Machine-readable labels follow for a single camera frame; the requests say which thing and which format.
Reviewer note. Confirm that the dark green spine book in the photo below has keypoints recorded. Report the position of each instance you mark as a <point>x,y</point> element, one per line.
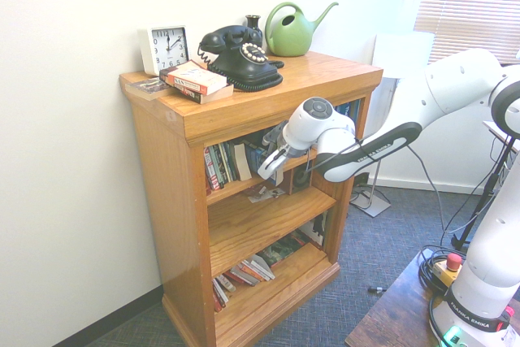
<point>231,162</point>

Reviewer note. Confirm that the dark flat paperback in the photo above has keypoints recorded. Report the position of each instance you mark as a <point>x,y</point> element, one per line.
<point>146,88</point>

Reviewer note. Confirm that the dark brown wooden table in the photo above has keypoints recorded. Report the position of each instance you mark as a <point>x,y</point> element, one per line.
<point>390,314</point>

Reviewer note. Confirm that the black marker pen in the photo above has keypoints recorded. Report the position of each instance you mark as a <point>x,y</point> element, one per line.
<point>375,289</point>

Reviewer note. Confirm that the orange and white paperback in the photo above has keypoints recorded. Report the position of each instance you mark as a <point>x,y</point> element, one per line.
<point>195,76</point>

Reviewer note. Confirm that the white square clock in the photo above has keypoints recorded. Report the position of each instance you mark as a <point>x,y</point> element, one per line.
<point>166,48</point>

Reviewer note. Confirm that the window blinds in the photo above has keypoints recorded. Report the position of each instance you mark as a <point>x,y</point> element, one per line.
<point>471,5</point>

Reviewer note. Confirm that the red spine shelf book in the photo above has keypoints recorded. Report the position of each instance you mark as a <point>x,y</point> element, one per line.
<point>209,170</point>

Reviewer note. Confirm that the dark green cover book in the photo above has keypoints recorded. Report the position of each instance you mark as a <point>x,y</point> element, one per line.
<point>282,251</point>

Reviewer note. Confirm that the white floor lamp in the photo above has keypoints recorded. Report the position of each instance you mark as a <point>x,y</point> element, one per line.
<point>402,50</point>

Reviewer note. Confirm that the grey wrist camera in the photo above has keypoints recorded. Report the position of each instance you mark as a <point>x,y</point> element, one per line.
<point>274,133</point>

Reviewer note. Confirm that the black rotary telephone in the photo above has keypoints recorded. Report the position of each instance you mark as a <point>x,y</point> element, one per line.
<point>243,62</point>

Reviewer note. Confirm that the green plastic watering can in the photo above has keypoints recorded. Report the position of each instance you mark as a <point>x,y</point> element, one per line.
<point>290,34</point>

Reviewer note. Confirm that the cream page-edge leaning book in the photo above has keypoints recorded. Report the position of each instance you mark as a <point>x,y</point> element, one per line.
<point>243,162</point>

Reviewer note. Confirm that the black glossy vase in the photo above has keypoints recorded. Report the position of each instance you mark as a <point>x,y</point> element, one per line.
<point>252,24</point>

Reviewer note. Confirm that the black and white cover book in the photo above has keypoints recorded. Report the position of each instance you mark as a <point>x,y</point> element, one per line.
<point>317,229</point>

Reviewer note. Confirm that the blue cover shelf book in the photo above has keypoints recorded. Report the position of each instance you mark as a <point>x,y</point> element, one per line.
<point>256,158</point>

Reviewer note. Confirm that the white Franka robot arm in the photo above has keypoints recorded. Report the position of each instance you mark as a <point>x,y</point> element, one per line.
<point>447,91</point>

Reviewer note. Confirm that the wooden bookshelf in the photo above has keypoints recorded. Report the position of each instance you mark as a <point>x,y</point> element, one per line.
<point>174,200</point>

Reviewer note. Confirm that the black round speaker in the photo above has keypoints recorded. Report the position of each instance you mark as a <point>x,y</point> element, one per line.
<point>301,178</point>

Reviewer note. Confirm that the loose paper cards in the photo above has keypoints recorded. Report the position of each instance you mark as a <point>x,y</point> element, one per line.
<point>264,194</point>

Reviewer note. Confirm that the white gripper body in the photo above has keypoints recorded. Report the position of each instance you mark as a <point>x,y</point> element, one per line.
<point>276,162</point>

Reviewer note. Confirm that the red emergency stop button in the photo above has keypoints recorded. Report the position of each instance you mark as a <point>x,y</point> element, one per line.
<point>449,267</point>

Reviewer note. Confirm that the blue spine shelf book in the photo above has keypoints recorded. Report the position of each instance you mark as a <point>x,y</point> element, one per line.
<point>349,110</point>

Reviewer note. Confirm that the black tripod stand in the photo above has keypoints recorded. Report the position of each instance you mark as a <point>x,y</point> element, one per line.
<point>483,200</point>

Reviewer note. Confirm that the black and red paperback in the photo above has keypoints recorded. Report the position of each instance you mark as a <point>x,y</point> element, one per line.
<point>213,96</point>

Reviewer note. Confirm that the grey and white book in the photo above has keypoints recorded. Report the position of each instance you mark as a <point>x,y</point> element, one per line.
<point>219,292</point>

